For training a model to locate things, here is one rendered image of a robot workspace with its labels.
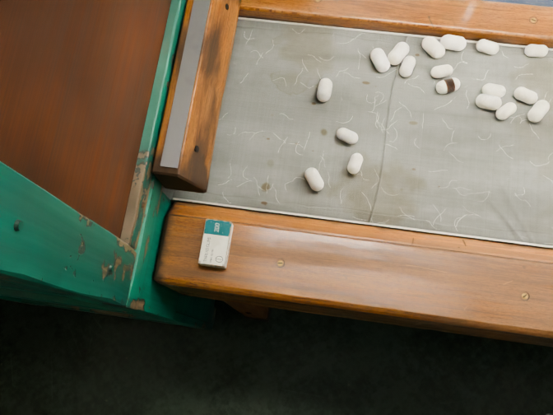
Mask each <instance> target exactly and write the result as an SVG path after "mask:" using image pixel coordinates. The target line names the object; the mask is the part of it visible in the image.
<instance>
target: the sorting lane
mask: <svg viewBox="0 0 553 415"><path fill-rule="evenodd" d="M425 37H427V36H426V35H410V34H402V33H393V32H385V31H376V30H361V29H352V28H344V27H335V26H320V25H311V24H303V23H294V22H286V21H270V20H262V19H253V18H245V17H239V18H238V22H237V27H236V32H235V40H234V44H233V49H232V54H231V58H230V66H229V70H228V74H227V78H226V83H225V90H224V94H223V96H222V102H221V111H220V115H219V120H218V125H217V130H216V139H215V144H214V149H213V154H212V160H211V167H210V174H209V180H208V185H207V191H206V192H205V193H204V194H203V193H196V192H189V191H183V190H176V189H175V190H174V194H173V201H174V202H178V201H179V202H186V203H197V204H204V205H211V206H217V207H224V208H236V209H243V210H249V211H256V212H269V213H275V214H281V215H288V216H295V217H307V218H313V219H320V220H327V221H339V222H346V223H352V224H359V225H366V226H378V227H385V228H391V229H398V230H404V231H417V232H424V233H430V234H436V235H449V236H456V237H462V238H468V239H475V240H488V241H494V242H501V243H507V244H514V245H526V246H533V247H540V248H546V249H553V49H549V48H548V53H547V55H546V56H545V57H542V58H538V57H528V56H527V55H526V54H525V48H526V47H527V46H525V45H516V44H501V43H497V44H498V46H499V51H498V52H497V53H496V54H494V55H489V54H486V53H482V52H480V51H478V50H477V49H476V43H477V42H478V41H475V40H466V42H467V44H466V47H465V48H464V49H463V50H461V51H454V50H450V49H445V53H444V56H443V57H442V58H437V59H436V58H432V57H431V56H430V55H429V54H428V53H427V52H426V51H425V50H424V49H423V48H422V40H423V39H424V38H425ZM399 42H405V43H407V44H408V46H409V52H408V54H407V55H406V56H413V57H414V58H415V60H416V65H415V67H414V68H413V71H412V74H411V75H410V76H409V77H402V76H401V75H400V73H399V69H400V67H401V66H402V61H403V60H402V61H401V62H400V63H399V64H398V65H392V64H390V67H389V69H388V70H387V71H386V72H378V71H377V70H376V68H375V66H374V64H373V62H372V60H371V58H370V53H371V52H372V50H373V49H376V48H380V49H382V50H383V51H384V52H385V54H386V56H387V57H388V54H389V53H390V52H391V51H392V50H393V48H394V47H395V46H396V44H397V43H399ZM406 56H405V57H406ZM445 64H448V65H450V66H452V68H453V73H452V75H450V76H449V77H442V78H433V77H432V76H431V70H432V68H433V67H435V66H440V65H445ZM450 77H456V78H457V79H458V80H459V81H460V87H459V88H458V89H457V90H456V91H454V92H450V93H448V94H439V93H438V92H437V91H436V85H437V83H438V82H440V81H442V80H444V79H447V78H450ZM323 78H328V79H330V80H331V81H332V93H331V96H330V99H329V100H328V101H326V102H322V101H319V100H318V98H317V91H318V84H319V82H320V81H321V80H322V79H323ZM487 83H493V84H497V85H501V86H504V88H505V90H506V93H505V95H504V96H503V97H501V98H500V99H501V101H502V105H501V106H500V107H502V106H503V105H505V104H506V103H509V102H513V103H514V104H515V105H516V106H517V109H516V111H515V113H514V114H512V115H510V116H509V117H508V118H507V119H505V120H500V119H497V118H496V115H495V113H496V110H488V109H482V108H480V107H478V106H477V105H476V98H477V97H478V96H479V95H480V94H483V93H482V87H483V86H484V85H485V84H487ZM521 86H523V87H525V88H527V89H528V90H530V91H534V92H536V93H537V96H538V98H537V101H539V100H546V101H547V102H548V103H549V105H550V108H549V110H548V112H547V113H546V114H545V115H544V117H543V118H542V119H541V121H539V122H536V123H533V122H531V121H530V120H529V119H528V117H527V114H528V112H529V110H530V109H531V108H532V107H533V106H534V105H535V104H536V102H535V103H534V104H531V105H529V104H527V103H525V102H522V101H520V100H517V99H516V98H515V97H514V91H515V90H516V89H517V88H518V87H521ZM339 128H347V129H349V130H351V131H353V132H355V133H356V134H357V135H358V141H357V142H356V143H355V144H348V143H346V142H343V141H342V140H340V139H338V137H337V130H338V129H339ZM355 153H360V154H361V155H362V156H363V162H362V164H361V167H360V170H359V172H358V173H356V174H351V173H349V171H348V169H347V166H348V163H349V161H350V159H351V156H352V155H353V154H355ZM308 168H315V169H316V170H317V171H318V172H319V174H320V176H321V178H322V180H323V182H324V186H323V188H322V189H321V190H319V191H314V190H312V189H311V188H310V186H309V183H308V181H307V179H306V178H305V177H304V173H305V171H306V170H307V169H308Z"/></svg>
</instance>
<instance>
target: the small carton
mask: <svg viewBox="0 0 553 415"><path fill-rule="evenodd" d="M233 227H234V225H233V223H232V222H231V221H219V220H212V219H206V221H205V226H204V232H203V236H202V244H201V249H200V255H199V259H198V263H199V264H200V265H201V266H207V267H213V268H224V269H226V267H227V262H228V257H229V252H230V242H231V237H232V232H233Z"/></svg>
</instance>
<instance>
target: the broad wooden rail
mask: <svg viewBox="0 0 553 415"><path fill-rule="evenodd" d="M206 219H212V220H219V221H231V222H232V223H233V225H234V227H233V232H232V237H231V242H230V252H229V257H228V262H227V267H226V269H224V268H213V267H207V266H201V265H200V264H199V263H198V259H199V255H200V249H201V244H202V236H203V232H204V226H205V221H206ZM153 278H154V280H155V281H156V282H157V283H159V284H160V285H162V286H164V287H168V288H169V289H171V290H173V291H176V292H178V293H179V294H181V295H184V296H195V297H201V298H207V299H213V300H218V301H230V302H236V303H242V304H248V305H259V306H265V307H271V308H277V309H283V310H294V311H300V312H306V313H312V314H318V315H329V316H335V317H342V318H348V319H358V320H364V321H370V322H376V323H382V324H394V325H400V326H406V327H412V328H418V329H433V330H438V331H441V332H447V333H458V334H464V335H470V336H476V337H482V338H493V339H499V340H505V341H511V342H517V343H528V344H534V345H541V346H547V347H553V249H546V248H540V247H533V246H526V245H514V244H507V243H501V242H494V241H488V240H475V239H468V238H462V237H456V236H449V235H436V234H430V233H424V232H417V231H404V230H398V229H391V228H385V227H378V226H366V225H359V224H352V223H346V222H339V221H327V220H320V219H313V218H307V217H295V216H288V215H281V214H275V213H269V212H256V211H249V210H243V209H236V208H230V207H217V206H211V205H204V204H197V203H186V202H179V201H178V202H175V203H173V204H172V206H171V207H170V210H169V211H168V212H167V214H166V216H165V222H164V226H163V231H162V235H161V239H160V248H159V252H158V256H157V260H156V268H155V272H154V277H153Z"/></svg>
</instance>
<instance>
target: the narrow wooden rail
mask: <svg viewBox="0 0 553 415"><path fill-rule="evenodd" d="M239 17H245V18H253V19H262V20H270V21H286V22H294V23H303V24H311V25H320V26H335V27H344V28H352V29H361V30H376V31H385V32H393V33H402V34H410V35H426V36H434V37H443V36H444V35H457V36H462V37H463V38H464V39H465V40H475V41H479V40H482V39H485V40H489V41H492V42H496V43H501V44H516V45H525V46H528V45H529V44H544V45H545V46H546V47H547V48H549V49H553V7H544V6H535V5H527V4H517V3H509V2H492V1H483V0H241V4H240V9H239Z"/></svg>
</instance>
